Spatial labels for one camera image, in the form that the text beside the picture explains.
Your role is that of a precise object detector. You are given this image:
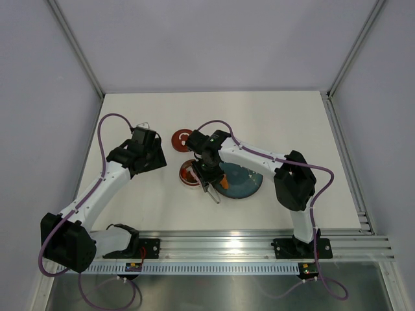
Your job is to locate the left black mount plate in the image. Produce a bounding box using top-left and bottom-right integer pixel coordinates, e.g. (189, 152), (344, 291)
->
(128, 238), (161, 260)

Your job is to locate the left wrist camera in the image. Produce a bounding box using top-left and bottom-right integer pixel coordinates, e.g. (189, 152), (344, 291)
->
(131, 122), (157, 142)

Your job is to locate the aluminium frame post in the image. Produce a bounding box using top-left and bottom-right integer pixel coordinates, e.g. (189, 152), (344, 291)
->
(326, 0), (388, 100)
(45, 0), (105, 102)

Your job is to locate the right side aluminium rail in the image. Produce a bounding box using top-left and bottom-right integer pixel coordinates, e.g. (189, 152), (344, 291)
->
(320, 91), (377, 235)

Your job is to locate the right black mount plate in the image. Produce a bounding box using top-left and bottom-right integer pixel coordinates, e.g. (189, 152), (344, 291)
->
(271, 237), (333, 259)

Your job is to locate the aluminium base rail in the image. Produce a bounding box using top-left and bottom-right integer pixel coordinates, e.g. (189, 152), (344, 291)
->
(140, 230), (395, 262)

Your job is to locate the slotted white cable duct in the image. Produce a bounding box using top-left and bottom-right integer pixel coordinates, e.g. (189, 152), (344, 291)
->
(84, 261), (300, 275)

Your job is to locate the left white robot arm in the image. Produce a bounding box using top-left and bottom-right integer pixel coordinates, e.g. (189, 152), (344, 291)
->
(38, 127), (167, 273)

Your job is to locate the black mount plate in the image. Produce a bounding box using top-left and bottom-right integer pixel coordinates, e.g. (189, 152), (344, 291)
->
(128, 238), (161, 260)
(271, 237), (333, 259)

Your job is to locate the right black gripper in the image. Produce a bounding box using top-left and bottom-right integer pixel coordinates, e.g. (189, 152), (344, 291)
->
(191, 156), (225, 191)

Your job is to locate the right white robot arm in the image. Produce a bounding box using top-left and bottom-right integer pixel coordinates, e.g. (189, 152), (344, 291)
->
(185, 130), (318, 259)

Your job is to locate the blue ceramic plate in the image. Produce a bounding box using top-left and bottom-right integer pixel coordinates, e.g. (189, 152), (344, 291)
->
(215, 163), (263, 199)

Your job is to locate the left aluminium frame post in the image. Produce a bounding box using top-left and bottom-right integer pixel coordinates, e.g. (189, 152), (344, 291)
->
(45, 0), (105, 102)

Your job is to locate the orange fried food piece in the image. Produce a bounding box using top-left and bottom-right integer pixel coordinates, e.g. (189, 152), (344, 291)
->
(220, 175), (229, 190)

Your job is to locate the right aluminium frame post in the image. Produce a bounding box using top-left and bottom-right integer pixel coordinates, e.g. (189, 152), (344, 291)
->
(326, 0), (388, 100)

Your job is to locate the red round lid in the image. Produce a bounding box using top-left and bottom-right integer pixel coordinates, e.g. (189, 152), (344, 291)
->
(171, 129), (193, 153)

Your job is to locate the round steel lunch box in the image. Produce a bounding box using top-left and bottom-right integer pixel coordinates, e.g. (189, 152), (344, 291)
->
(179, 159), (200, 190)

